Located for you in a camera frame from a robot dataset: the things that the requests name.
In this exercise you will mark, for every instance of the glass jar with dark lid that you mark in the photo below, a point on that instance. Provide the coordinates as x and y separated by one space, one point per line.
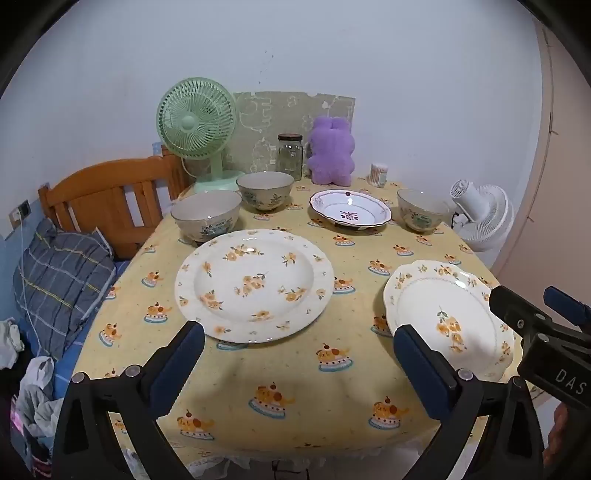
290 159

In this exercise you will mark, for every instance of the grey crumpled cloth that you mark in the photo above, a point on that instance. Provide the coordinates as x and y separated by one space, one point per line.
39 397

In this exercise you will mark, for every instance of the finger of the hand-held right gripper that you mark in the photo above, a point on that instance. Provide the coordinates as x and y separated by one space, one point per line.
517 307
565 302

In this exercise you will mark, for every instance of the cream floral ceramic bowl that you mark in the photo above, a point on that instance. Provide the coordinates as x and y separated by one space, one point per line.
265 190
206 221
422 210

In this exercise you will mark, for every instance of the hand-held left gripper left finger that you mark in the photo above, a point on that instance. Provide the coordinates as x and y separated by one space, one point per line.
178 364

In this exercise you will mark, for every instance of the small scalloped floral plate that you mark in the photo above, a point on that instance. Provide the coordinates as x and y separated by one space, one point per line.
448 318

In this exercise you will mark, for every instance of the beige cabinet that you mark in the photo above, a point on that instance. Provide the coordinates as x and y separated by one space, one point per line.
563 184

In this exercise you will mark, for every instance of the large orange floral plate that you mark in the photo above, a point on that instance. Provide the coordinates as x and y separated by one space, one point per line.
254 286

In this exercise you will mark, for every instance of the yellow printed tablecloth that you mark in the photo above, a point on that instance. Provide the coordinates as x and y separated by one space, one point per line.
286 369

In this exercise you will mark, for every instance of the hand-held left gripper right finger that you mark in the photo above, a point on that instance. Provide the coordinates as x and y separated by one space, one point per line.
422 369

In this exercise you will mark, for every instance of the blue plaid pillow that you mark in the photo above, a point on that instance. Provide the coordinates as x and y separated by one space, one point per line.
64 281

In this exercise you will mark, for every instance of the wall socket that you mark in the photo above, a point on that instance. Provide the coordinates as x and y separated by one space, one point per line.
23 210

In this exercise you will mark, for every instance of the wooden chair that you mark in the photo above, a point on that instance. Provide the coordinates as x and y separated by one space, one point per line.
92 194

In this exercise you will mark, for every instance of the person's right hand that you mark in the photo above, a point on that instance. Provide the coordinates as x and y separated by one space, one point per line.
556 429

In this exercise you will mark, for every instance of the blue bed sheet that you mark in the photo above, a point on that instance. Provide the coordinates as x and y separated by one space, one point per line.
64 376

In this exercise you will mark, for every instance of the white standing fan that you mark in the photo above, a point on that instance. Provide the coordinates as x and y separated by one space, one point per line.
485 212

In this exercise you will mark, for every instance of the white crumpled cloth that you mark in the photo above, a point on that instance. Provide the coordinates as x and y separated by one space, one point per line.
9 341

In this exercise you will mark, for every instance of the purple plush toy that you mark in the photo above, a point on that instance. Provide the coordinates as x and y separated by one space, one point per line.
331 152

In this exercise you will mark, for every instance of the green patterned board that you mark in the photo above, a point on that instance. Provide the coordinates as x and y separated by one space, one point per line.
268 120

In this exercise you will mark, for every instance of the red trimmed white plate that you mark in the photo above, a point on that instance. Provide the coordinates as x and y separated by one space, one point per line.
351 213

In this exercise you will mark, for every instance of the green desk fan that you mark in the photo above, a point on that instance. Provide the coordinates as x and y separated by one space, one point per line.
196 120

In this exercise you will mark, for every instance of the toothpick container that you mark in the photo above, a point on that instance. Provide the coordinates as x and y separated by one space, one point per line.
379 175

